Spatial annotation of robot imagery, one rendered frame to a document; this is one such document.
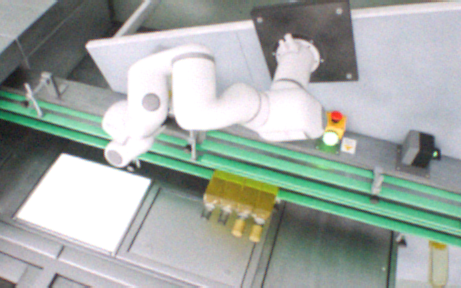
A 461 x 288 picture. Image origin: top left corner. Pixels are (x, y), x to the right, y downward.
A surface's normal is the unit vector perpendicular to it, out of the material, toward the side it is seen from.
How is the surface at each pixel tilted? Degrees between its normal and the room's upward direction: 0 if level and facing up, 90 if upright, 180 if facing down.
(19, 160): 90
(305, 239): 89
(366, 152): 90
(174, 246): 90
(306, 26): 2
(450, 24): 0
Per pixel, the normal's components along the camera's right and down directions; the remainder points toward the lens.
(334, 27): -0.29, 0.75
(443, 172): 0.02, -0.63
